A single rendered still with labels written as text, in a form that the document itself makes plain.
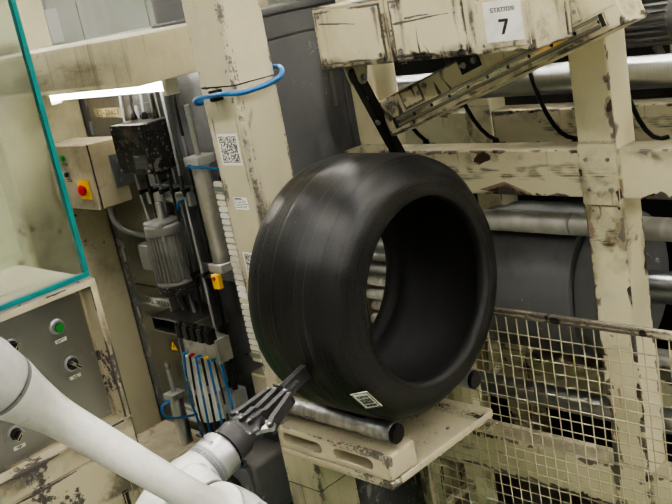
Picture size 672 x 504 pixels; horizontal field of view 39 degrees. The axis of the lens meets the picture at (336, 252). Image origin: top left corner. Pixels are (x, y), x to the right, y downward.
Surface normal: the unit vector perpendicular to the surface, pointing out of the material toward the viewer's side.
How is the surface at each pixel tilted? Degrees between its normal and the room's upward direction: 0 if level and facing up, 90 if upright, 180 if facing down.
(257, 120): 90
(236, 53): 90
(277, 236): 52
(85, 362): 90
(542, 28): 90
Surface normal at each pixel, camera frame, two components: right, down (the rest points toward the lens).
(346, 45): -0.68, 0.32
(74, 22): 0.71, 0.07
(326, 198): -0.52, -0.62
